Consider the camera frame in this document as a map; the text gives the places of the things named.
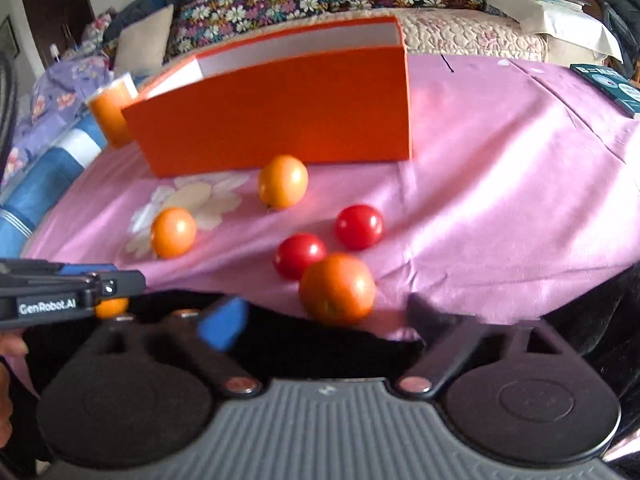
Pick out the red tomato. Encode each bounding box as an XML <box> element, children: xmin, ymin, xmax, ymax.
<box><xmin>334</xmin><ymin>204</ymin><xmax>385</xmax><ymax>251</ymax></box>
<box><xmin>273</xmin><ymin>233</ymin><xmax>328</xmax><ymax>281</ymax></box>

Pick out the yellow-orange tomato left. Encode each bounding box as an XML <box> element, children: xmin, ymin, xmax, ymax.
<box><xmin>150</xmin><ymin>207</ymin><xmax>198</xmax><ymax>260</ymax></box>

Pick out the person's black clothing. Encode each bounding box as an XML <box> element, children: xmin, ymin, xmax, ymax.
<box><xmin>20</xmin><ymin>265</ymin><xmax>640</xmax><ymax>480</ymax></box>

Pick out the dark brown door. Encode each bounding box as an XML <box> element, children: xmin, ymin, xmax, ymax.
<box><xmin>17</xmin><ymin>0</ymin><xmax>96</xmax><ymax>68</ymax></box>

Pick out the large orange-red tomato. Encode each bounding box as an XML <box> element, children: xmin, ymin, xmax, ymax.
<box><xmin>299</xmin><ymin>253</ymin><xmax>377</xmax><ymax>327</ymax></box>

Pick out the pink flower-print tablecloth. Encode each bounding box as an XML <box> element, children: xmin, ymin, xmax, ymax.
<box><xmin>15</xmin><ymin>52</ymin><xmax>640</xmax><ymax>396</ymax></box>

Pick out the orange speckled canister white lid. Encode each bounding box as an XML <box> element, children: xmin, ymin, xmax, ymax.
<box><xmin>85</xmin><ymin>72</ymin><xmax>138</xmax><ymax>150</ymax></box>

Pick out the black backpack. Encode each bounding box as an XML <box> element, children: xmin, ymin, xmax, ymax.
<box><xmin>555</xmin><ymin>0</ymin><xmax>640</xmax><ymax>81</ymax></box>

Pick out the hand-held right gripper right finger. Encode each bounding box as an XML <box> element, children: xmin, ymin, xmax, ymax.
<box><xmin>395</xmin><ymin>294</ymin><xmax>571</xmax><ymax>400</ymax></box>

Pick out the yellow-orange tomato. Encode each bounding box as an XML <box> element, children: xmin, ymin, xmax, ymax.
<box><xmin>150</xmin><ymin>207</ymin><xmax>198</xmax><ymax>260</ymax></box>
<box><xmin>257</xmin><ymin>155</ymin><xmax>309</xmax><ymax>211</ymax></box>

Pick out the person's left hand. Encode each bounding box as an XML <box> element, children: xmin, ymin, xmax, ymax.
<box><xmin>0</xmin><ymin>332</ymin><xmax>30</xmax><ymax>448</ymax></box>

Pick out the small orange tangerine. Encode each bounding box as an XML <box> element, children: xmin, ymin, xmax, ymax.
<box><xmin>94</xmin><ymin>297</ymin><xmax>131</xmax><ymax>320</ymax></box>

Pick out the purple floral bedsheet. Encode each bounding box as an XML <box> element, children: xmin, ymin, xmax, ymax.
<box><xmin>0</xmin><ymin>55</ymin><xmax>116</xmax><ymax>186</ymax></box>

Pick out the teal book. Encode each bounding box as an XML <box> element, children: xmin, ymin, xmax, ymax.
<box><xmin>570</xmin><ymin>63</ymin><xmax>640</xmax><ymax>119</ymax></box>

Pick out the large orange cardboard box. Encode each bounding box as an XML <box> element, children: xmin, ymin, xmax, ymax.
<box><xmin>121</xmin><ymin>15</ymin><xmax>413</xmax><ymax>178</ymax></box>

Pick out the beige quilted bedspread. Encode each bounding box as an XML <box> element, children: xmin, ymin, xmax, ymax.
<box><xmin>360</xmin><ymin>7</ymin><xmax>551</xmax><ymax>63</ymax></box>

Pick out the white cloth sheet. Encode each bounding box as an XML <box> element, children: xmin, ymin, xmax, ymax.
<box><xmin>480</xmin><ymin>0</ymin><xmax>623</xmax><ymax>63</ymax></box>

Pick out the beige pillow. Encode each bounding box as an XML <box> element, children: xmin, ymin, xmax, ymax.
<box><xmin>114</xmin><ymin>4</ymin><xmax>175</xmax><ymax>78</ymax></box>

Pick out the yellow-orange tomato centre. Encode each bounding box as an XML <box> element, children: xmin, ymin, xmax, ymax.
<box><xmin>257</xmin><ymin>155</ymin><xmax>309</xmax><ymax>211</ymax></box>

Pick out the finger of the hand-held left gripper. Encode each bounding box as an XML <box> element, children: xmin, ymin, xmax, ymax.
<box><xmin>0</xmin><ymin>259</ymin><xmax>121</xmax><ymax>277</ymax></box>
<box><xmin>75</xmin><ymin>270</ymin><xmax>147</xmax><ymax>298</ymax></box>

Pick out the blue white striped blanket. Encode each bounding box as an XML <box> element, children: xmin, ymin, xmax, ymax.
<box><xmin>0</xmin><ymin>115</ymin><xmax>108</xmax><ymax>261</ymax></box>

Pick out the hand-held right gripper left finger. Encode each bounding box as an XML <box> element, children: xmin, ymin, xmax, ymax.
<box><xmin>95</xmin><ymin>297</ymin><xmax>262</xmax><ymax>397</ymax></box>

